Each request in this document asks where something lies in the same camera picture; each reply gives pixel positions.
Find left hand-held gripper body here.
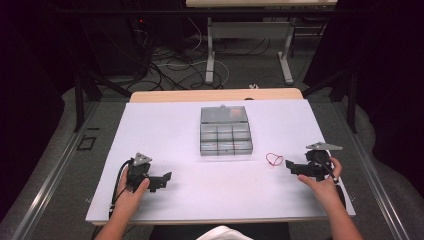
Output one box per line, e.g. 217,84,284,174
127,152,158,193

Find white-legged desk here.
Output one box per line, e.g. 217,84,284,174
185,0,339,86

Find person's right hand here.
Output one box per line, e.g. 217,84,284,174
297,156,344,208

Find white table mat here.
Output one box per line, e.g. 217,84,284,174
85,98,357,223

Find person's white shirt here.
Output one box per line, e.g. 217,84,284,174
195,225,255,240

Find clear plastic compartment box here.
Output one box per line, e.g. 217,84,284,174
199,104,254,157

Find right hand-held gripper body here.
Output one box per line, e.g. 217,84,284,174
304,141,344,183

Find wooden table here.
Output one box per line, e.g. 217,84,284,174
90,87,355,227

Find person's left hand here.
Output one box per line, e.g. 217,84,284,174
114,167,151,219

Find white floor cable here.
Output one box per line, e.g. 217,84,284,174
156,16,231,88

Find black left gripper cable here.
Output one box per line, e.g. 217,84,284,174
108,159,134,219

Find black equipment with red light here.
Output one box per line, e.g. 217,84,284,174
128,16,154,79

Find tangle of black floor cables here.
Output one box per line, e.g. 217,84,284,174
131,28,273,92

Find metal floor rail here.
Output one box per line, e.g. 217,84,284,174
333,101,409,240
9,101,99,240

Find black metal stand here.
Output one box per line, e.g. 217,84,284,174
301,68,359,135
71,71,133,133

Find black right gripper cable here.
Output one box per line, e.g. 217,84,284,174
313,155,347,208

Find red rubber band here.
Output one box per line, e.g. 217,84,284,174
265,152,285,168

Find person's dark pants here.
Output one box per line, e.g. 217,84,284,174
148,222,293,240

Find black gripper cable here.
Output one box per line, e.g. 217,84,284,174
108,159,134,219
313,155,347,208

